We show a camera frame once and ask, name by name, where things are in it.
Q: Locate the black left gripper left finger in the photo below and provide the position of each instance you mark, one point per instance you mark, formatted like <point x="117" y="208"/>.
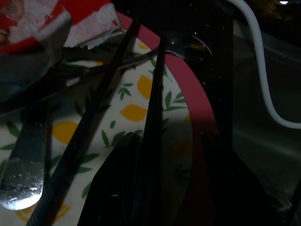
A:
<point x="113" y="188"/>

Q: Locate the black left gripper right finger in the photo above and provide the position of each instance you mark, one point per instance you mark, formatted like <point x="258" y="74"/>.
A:
<point x="225" y="188"/>

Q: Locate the stainless steel sink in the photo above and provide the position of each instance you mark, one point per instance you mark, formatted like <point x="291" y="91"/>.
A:
<point x="265" y="153"/>

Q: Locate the lemon print plate pink rim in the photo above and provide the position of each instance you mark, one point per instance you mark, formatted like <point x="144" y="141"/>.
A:
<point x="131" y="113"/>

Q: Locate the silver metal spoon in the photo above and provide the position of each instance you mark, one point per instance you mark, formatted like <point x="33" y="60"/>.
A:
<point x="188" y="47"/>

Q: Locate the red white crumpled carton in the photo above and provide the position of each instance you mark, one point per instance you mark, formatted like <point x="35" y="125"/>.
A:
<point x="30" y="21"/>

